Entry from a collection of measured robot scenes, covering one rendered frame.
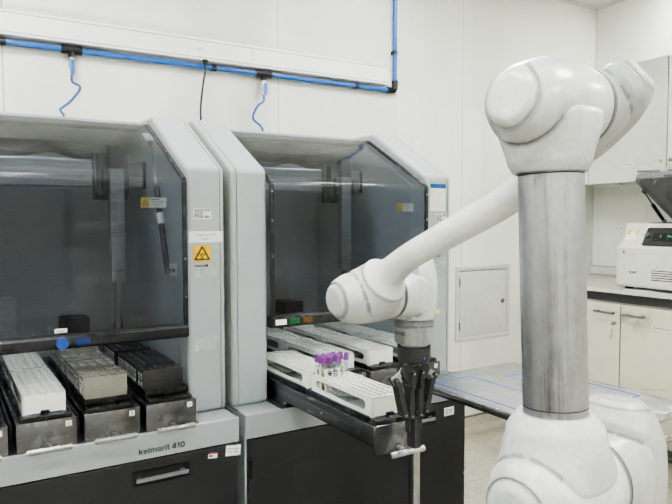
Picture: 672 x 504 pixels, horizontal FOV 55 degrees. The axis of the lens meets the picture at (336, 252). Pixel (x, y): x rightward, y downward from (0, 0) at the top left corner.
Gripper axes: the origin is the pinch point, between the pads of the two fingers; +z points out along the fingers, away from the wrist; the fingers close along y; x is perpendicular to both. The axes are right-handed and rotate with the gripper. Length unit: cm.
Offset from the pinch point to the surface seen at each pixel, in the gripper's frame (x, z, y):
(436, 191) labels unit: -61, -58, -58
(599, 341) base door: -118, 22, -229
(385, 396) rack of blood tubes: -9.6, -6.1, 1.0
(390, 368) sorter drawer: -52, -1, -32
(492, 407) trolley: 0.1, -1.8, -24.9
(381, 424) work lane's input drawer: -6.7, -0.6, 4.3
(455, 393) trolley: -14.5, -1.8, -25.8
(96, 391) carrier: -59, -4, 58
